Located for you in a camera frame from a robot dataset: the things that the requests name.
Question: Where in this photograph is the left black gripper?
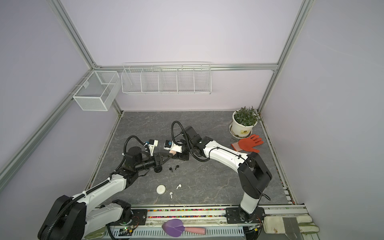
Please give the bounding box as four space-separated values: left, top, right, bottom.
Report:
135 152 173 172

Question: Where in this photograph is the pink earbud charging case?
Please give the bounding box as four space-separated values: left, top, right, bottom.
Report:
169 150 178 156

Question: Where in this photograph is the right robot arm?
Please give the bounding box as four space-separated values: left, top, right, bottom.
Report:
171 121 273 223

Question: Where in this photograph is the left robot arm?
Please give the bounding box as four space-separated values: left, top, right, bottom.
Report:
38 140 183 240

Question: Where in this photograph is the black earbud charging case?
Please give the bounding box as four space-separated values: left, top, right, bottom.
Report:
154 166 163 173

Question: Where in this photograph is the white earbud charging case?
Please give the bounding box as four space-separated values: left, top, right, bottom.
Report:
156 185 166 195

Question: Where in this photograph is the white plant pot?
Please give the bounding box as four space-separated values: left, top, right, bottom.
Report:
229 112 259 139

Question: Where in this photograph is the red rubber glove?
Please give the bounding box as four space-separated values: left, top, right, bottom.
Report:
231 135 264 153

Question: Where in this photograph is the green potted plant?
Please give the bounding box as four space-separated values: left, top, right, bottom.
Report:
234 106 260 127

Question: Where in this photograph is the white mesh box basket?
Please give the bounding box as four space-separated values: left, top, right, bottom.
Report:
73 71 121 112

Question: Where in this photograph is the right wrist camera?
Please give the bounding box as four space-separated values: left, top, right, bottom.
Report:
164 140 183 153

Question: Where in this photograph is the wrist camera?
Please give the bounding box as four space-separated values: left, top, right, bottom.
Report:
147 139 159 156
164 140 183 153

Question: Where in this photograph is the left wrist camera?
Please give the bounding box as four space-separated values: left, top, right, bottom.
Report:
147 139 159 156

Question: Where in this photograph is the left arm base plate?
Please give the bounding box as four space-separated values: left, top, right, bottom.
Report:
119 209 148 226

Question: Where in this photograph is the purple scoop pink handle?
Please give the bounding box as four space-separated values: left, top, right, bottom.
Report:
162 219 206 238

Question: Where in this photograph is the white wire shelf basket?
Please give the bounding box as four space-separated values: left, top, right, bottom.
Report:
121 62 212 95

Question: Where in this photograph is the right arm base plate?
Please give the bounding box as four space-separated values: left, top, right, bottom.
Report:
225 207 266 224

